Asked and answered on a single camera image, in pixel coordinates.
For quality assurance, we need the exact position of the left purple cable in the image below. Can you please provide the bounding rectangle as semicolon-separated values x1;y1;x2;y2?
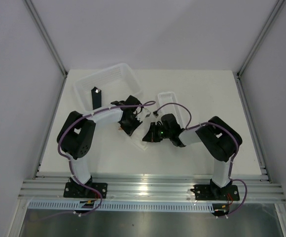
56;100;157;196

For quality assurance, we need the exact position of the large white plastic basket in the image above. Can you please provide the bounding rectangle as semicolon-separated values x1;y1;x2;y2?
73;63;143;112

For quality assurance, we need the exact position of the right aluminium frame post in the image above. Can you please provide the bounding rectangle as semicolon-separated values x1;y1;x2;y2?
236;0;286;79

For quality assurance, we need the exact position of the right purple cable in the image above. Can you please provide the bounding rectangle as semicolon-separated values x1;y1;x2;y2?
152;102;242;178

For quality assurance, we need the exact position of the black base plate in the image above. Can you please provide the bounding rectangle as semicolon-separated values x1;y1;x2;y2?
63;182;107;199
190;184;240;201

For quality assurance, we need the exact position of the purple cable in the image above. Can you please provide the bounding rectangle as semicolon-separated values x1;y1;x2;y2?
152;102;242;178
56;100;157;196

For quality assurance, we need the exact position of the white slotted cable duct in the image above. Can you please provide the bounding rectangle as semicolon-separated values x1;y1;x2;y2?
28;200;214;213

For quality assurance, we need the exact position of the white paper napkin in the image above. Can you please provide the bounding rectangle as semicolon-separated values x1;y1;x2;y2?
128;124;148;151

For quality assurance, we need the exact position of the left aluminium frame post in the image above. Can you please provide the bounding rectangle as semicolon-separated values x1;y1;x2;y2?
23;0;68;77

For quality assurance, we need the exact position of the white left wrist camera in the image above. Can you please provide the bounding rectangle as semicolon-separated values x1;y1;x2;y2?
136;108;151;122

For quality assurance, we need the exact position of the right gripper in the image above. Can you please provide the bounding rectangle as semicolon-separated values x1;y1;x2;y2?
143;122;172;143

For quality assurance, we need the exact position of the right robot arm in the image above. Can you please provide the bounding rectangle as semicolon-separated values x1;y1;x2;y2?
143;114;243;199

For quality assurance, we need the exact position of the aluminium mounting rail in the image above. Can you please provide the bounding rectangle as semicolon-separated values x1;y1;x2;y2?
18;172;286;203

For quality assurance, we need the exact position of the black block in basket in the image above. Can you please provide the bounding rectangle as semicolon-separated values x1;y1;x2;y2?
91;86;102;110

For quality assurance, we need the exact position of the aluminium frame post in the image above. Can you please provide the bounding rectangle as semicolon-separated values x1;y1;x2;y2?
236;0;286;79
23;0;68;77

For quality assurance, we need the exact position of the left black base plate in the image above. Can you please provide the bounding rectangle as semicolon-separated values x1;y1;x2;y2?
63;182;107;199

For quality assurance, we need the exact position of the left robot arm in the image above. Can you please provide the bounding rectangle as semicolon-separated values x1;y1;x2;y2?
57;95;150;198

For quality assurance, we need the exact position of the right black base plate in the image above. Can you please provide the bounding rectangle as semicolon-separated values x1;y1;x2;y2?
190;184;240;201

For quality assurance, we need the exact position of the small white utensil tray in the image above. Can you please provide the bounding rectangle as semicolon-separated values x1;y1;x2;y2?
157;91;185;127

